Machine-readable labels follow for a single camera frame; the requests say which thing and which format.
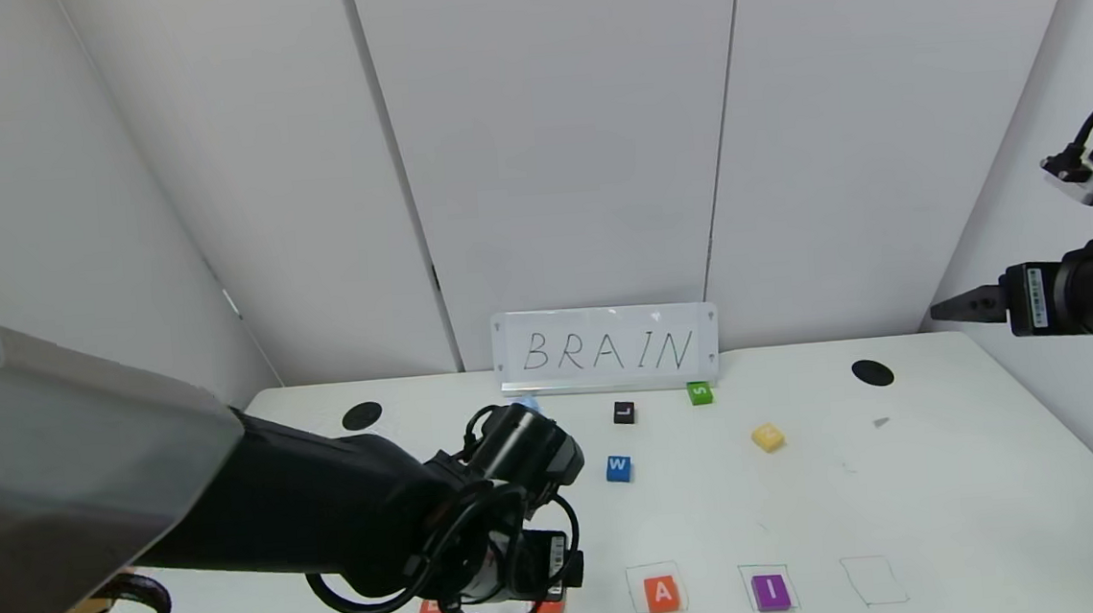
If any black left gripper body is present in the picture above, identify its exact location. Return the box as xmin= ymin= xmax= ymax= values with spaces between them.
xmin=505 ymin=528 xmax=574 ymax=603

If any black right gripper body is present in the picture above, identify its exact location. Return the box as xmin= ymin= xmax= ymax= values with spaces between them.
xmin=1003 ymin=249 xmax=1093 ymax=346

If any black round table grommet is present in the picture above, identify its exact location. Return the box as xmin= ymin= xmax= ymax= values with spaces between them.
xmin=850 ymin=357 xmax=896 ymax=389
xmin=341 ymin=401 xmax=385 ymax=433

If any purple block letter I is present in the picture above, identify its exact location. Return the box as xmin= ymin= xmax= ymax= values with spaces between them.
xmin=751 ymin=573 xmax=793 ymax=613

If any white sign reading BRAIN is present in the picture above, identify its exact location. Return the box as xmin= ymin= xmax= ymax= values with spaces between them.
xmin=489 ymin=297 xmax=724 ymax=400

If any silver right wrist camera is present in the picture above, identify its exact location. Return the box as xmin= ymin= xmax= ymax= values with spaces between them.
xmin=1041 ymin=149 xmax=1093 ymax=213

